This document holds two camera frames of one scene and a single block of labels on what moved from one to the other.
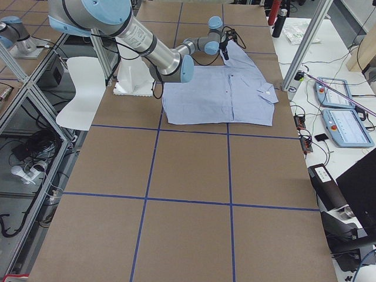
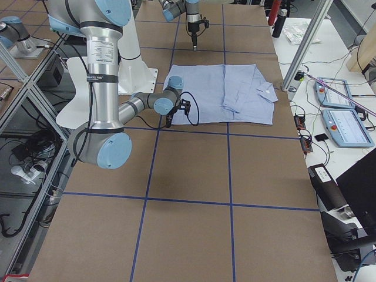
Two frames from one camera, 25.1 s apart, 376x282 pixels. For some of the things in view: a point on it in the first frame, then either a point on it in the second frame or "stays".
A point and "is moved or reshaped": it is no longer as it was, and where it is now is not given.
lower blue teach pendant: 346,128 stays
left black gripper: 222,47 -> 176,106
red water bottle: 274,12 stays
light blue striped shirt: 235,93 is moved or reshaped
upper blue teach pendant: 327,96 stays
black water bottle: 280,22 stays
